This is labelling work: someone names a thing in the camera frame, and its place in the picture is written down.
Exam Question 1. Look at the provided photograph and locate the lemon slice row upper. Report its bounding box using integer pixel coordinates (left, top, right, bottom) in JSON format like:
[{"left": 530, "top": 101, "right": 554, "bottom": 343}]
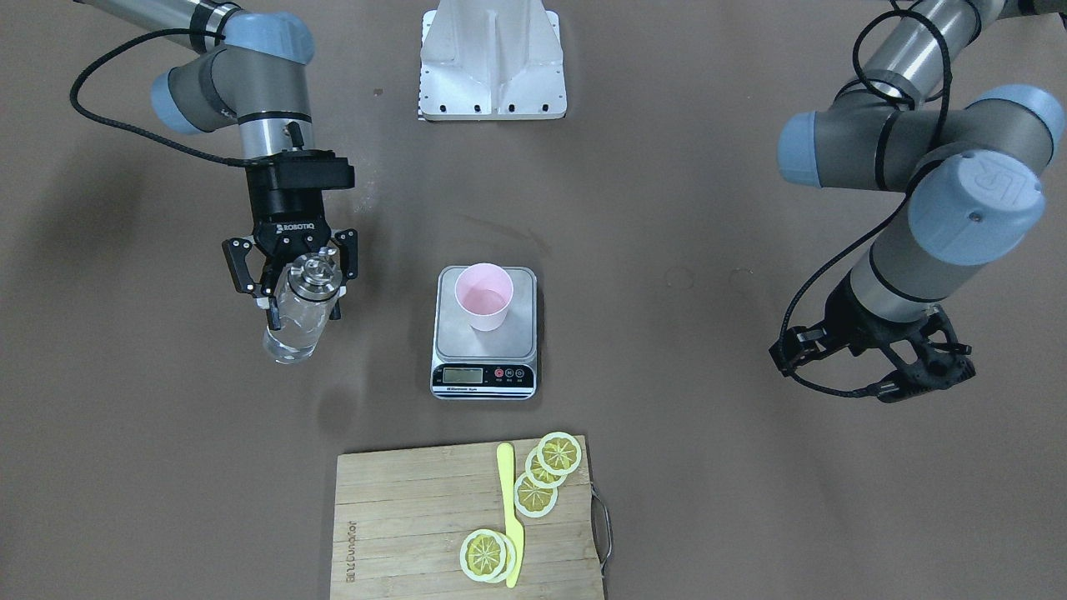
[{"left": 536, "top": 432, "right": 584, "bottom": 476}]

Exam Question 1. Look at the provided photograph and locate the lemon slice row middle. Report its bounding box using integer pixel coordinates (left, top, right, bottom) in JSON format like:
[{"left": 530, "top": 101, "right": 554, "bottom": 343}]
[{"left": 523, "top": 448, "right": 567, "bottom": 489}]

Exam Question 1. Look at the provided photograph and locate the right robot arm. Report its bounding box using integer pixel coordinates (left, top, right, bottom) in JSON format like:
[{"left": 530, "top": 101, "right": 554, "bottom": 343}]
[{"left": 69, "top": 1, "right": 359, "bottom": 331}]

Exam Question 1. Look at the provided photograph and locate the yellow plastic knife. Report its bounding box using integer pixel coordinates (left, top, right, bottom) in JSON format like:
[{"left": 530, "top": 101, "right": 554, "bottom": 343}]
[{"left": 496, "top": 442, "right": 525, "bottom": 588}]

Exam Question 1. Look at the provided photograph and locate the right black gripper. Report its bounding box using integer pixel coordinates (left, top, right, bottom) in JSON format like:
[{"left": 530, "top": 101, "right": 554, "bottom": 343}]
[{"left": 222, "top": 149, "right": 359, "bottom": 331}]

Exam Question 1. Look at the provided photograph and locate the pink plastic cup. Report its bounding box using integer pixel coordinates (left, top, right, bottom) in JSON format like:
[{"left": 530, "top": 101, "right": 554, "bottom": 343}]
[{"left": 453, "top": 262, "right": 514, "bottom": 332}]

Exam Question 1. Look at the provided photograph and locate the glass sauce bottle metal spout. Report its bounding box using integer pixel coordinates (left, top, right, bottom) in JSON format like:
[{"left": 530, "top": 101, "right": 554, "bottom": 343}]
[{"left": 262, "top": 247, "right": 343, "bottom": 365}]

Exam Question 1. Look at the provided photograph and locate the lemon slice front of pair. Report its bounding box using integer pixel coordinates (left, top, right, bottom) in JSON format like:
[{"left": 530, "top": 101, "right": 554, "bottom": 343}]
[{"left": 458, "top": 528, "right": 504, "bottom": 583}]

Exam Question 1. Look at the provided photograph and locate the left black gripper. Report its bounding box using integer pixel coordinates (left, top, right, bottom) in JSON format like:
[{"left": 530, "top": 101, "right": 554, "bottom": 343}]
[{"left": 822, "top": 277, "right": 934, "bottom": 358}]

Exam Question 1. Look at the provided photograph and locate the silver digital kitchen scale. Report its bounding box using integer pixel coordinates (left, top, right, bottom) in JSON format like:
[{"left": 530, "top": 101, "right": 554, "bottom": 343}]
[{"left": 430, "top": 265, "right": 539, "bottom": 400}]

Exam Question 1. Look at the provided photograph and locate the lemon slice back of pair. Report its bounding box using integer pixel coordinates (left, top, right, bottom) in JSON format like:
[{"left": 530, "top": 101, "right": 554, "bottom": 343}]
[{"left": 493, "top": 532, "right": 517, "bottom": 583}]

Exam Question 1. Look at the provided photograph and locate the lemon slice row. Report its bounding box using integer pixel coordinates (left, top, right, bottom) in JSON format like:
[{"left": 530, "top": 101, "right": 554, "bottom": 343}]
[
  {"left": 513, "top": 473, "right": 558, "bottom": 519},
  {"left": 536, "top": 432, "right": 584, "bottom": 476},
  {"left": 523, "top": 448, "right": 567, "bottom": 489}
]

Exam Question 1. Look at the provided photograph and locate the lemon slice of pair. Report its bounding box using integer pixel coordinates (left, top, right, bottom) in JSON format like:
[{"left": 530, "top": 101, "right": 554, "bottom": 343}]
[
  {"left": 493, "top": 532, "right": 517, "bottom": 583},
  {"left": 458, "top": 528, "right": 504, "bottom": 583}
]

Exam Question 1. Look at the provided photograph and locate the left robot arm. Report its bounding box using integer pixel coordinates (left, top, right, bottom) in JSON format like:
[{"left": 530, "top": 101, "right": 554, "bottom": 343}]
[{"left": 774, "top": 1, "right": 1064, "bottom": 366}]

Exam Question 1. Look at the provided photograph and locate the lemon slice row lower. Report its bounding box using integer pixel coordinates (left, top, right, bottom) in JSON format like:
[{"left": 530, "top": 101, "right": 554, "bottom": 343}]
[{"left": 513, "top": 473, "right": 558, "bottom": 519}]

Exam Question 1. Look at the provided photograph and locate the wooden cutting board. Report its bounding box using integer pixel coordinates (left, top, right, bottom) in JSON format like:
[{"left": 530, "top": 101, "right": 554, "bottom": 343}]
[{"left": 330, "top": 442, "right": 611, "bottom": 599}]

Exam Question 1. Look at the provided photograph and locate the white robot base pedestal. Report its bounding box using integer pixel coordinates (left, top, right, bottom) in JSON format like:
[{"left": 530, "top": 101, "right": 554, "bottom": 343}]
[{"left": 417, "top": 1, "right": 568, "bottom": 122}]

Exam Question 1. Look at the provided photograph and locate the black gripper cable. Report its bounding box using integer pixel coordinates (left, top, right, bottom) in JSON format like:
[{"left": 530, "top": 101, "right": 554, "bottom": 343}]
[{"left": 70, "top": 29, "right": 251, "bottom": 169}]

